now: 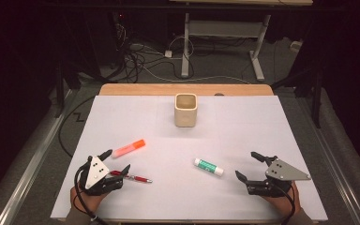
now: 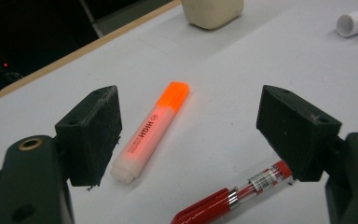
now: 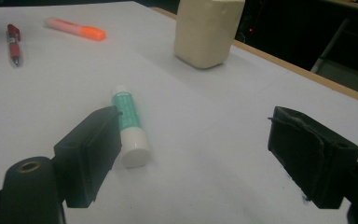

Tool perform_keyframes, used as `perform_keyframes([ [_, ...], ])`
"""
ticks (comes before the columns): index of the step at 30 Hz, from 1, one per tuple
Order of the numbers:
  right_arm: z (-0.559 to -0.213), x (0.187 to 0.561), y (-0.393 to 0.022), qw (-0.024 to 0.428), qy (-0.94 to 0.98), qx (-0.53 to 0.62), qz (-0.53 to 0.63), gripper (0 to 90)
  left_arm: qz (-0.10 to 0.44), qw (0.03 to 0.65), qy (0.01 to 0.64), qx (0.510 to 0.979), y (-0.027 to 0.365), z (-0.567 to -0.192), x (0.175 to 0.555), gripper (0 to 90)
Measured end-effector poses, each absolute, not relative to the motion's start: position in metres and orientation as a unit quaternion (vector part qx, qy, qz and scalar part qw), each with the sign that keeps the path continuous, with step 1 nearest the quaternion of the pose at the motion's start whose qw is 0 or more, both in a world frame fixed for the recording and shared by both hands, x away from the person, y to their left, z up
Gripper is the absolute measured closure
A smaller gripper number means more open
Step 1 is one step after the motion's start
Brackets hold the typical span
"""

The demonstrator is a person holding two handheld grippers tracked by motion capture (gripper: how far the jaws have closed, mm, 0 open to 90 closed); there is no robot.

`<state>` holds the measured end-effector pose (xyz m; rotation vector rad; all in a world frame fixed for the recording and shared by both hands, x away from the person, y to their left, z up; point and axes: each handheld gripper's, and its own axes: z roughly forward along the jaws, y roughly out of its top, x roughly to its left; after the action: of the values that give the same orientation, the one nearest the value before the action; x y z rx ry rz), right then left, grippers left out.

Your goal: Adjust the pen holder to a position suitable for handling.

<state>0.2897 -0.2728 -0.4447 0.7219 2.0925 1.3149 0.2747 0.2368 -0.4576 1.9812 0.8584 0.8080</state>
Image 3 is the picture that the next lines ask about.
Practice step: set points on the beige pen cup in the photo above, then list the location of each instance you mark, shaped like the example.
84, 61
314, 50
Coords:
205, 34

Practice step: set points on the white table mat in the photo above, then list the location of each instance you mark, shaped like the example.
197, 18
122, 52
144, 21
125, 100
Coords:
199, 124

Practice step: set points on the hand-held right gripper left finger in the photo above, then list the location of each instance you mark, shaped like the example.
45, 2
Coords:
87, 155

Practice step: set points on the green and white glue stick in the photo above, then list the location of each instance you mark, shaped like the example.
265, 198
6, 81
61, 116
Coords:
135, 146

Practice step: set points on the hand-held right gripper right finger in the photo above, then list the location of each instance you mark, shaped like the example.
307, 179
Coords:
307, 155

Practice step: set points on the orange highlighter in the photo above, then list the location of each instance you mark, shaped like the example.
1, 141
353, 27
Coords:
80, 29

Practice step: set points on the red pen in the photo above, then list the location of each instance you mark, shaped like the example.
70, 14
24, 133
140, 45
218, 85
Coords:
13, 46

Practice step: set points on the white desk frame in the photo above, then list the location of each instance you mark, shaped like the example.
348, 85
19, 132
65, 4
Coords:
329, 46

